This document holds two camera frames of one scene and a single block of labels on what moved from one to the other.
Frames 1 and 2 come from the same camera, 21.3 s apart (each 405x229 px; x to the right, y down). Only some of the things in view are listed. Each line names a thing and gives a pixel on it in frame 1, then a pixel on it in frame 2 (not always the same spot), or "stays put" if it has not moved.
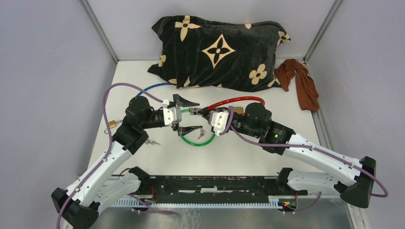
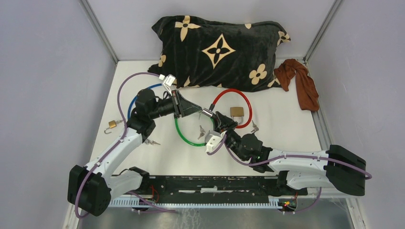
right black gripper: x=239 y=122 to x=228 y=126
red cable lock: x=205 y=110 to x=209 y=112
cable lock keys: x=202 y=132 stays put
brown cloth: x=306 y=87 stays put
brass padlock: x=239 y=110 stays put
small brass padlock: x=112 y=124 stays put
